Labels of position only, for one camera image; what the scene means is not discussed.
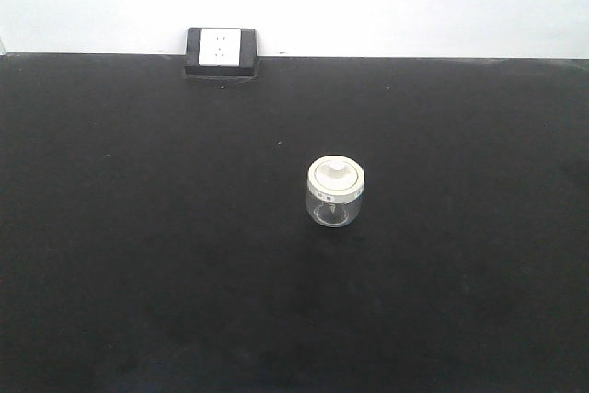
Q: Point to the glass jar with white lid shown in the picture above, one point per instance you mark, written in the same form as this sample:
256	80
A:
334	190

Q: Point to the black white power socket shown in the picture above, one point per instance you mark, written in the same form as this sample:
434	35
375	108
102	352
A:
221	53

